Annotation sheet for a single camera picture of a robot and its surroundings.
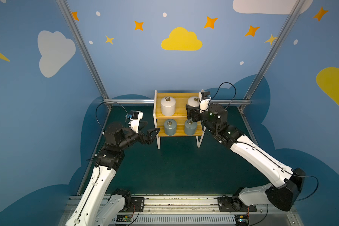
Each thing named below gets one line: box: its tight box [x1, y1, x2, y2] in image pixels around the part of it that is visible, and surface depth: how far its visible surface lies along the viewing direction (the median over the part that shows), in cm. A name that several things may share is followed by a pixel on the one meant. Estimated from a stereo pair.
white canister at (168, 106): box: [160, 96, 177, 117], surface depth 69 cm
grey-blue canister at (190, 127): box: [184, 119, 198, 136], surface depth 82 cm
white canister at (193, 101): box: [187, 96, 201, 108], surface depth 69 cm
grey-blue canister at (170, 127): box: [163, 118, 178, 137], surface depth 82 cm
